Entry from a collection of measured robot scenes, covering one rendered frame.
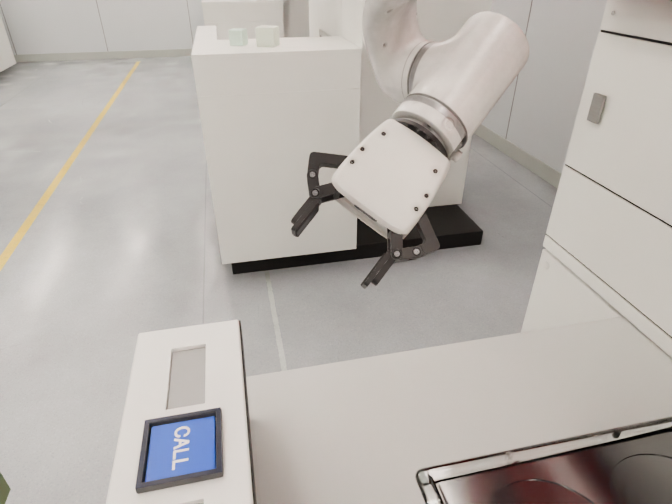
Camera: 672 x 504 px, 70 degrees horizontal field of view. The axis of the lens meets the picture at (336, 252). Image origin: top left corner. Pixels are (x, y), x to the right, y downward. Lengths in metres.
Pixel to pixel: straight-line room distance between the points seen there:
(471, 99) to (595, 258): 0.38
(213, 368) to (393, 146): 0.28
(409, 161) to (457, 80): 0.10
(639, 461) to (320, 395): 0.32
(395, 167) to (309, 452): 0.31
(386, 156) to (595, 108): 0.38
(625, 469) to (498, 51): 0.41
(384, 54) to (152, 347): 0.40
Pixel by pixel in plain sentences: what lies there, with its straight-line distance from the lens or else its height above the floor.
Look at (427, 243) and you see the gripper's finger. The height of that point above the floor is 1.00.
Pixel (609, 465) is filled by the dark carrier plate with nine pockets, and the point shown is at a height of 0.90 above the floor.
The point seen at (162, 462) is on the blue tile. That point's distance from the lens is 0.38.
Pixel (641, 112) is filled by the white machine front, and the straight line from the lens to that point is 0.75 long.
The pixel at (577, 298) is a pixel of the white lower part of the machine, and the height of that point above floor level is 0.79.
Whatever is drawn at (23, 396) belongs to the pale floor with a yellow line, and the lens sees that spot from 1.99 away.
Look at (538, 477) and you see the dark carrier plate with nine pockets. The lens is 0.46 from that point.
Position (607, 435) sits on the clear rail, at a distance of 0.51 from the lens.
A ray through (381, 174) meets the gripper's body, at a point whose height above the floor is 1.07.
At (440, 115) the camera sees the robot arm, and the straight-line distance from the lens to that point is 0.52.
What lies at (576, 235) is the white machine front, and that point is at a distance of 0.85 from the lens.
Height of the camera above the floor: 1.26
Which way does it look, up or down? 32 degrees down
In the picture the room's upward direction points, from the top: straight up
